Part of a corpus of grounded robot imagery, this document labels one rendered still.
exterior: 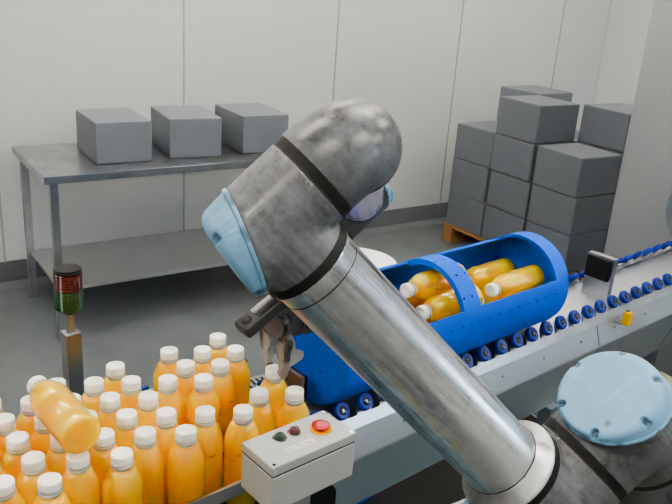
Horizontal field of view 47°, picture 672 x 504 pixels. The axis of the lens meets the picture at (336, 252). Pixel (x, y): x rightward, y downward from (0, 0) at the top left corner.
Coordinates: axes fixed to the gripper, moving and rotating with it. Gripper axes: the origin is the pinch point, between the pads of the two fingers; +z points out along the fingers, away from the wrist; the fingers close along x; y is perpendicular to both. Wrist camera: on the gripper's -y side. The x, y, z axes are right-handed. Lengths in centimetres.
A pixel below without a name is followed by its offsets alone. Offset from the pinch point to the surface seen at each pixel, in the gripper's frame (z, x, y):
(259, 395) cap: 1.2, -5.1, -7.3
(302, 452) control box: 2.6, -24.2, -11.0
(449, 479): 97, 35, 112
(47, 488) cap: 2, -9, -52
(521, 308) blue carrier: 3, -5, 81
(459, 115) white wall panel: 22, 294, 402
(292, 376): 8.4, 7.4, 11.1
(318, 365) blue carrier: 5.7, 4.5, 16.4
